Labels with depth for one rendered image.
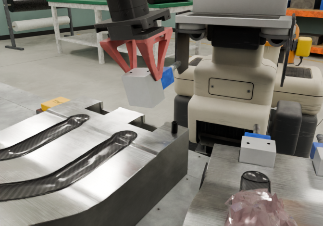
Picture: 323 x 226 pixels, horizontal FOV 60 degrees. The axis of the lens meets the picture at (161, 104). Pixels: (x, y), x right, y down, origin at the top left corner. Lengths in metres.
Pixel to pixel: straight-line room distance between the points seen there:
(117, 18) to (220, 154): 0.26
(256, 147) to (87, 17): 7.78
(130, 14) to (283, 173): 0.31
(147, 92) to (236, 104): 0.41
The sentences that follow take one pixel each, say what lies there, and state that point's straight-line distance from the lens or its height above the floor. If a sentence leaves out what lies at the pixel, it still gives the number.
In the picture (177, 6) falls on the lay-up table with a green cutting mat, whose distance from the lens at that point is 3.74.
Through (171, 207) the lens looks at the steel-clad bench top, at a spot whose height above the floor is 0.80.
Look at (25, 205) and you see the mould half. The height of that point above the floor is 0.91.
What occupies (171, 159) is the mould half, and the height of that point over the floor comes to 0.86.
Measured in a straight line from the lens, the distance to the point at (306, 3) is 5.38.
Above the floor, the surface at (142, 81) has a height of 0.97.
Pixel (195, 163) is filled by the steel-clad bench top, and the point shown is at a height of 0.80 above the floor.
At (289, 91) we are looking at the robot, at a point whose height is 0.77.
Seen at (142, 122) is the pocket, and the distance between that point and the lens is 0.51.
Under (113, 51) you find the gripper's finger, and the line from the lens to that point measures 0.44.
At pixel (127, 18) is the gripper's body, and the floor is 1.06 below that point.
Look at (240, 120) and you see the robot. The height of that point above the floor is 0.77.
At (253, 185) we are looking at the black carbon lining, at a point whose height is 0.85.
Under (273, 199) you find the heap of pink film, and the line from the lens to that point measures 0.32.
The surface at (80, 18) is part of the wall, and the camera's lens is 7.99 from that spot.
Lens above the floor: 1.10
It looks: 23 degrees down
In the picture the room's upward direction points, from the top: straight up
